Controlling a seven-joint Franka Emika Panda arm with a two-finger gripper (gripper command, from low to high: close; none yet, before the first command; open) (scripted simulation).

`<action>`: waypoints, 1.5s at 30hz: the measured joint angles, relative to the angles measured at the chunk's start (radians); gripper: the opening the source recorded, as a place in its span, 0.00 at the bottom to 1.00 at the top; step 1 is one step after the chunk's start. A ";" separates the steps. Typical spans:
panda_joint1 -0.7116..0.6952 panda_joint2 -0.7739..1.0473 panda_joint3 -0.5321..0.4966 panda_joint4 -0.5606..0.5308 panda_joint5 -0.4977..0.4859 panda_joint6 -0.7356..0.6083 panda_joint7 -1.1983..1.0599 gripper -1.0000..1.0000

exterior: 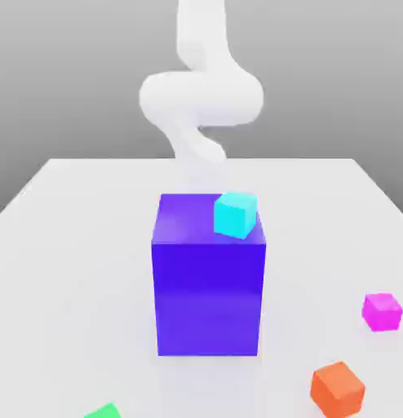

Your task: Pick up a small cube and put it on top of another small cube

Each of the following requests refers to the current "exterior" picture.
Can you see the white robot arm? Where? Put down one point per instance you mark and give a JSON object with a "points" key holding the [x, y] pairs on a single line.
{"points": [[201, 94]]}

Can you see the small cyan cube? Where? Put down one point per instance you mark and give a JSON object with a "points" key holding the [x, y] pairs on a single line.
{"points": [[232, 217]]}

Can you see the small magenta cube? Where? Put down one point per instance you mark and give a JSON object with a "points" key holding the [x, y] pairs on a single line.
{"points": [[381, 313]]}

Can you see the small green cube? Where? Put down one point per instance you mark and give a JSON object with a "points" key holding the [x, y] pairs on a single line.
{"points": [[105, 412]]}

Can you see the small orange cube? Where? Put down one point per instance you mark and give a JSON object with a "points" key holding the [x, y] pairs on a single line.
{"points": [[337, 390]]}

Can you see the large purple box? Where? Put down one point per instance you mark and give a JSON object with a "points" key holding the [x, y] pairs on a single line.
{"points": [[208, 294]]}

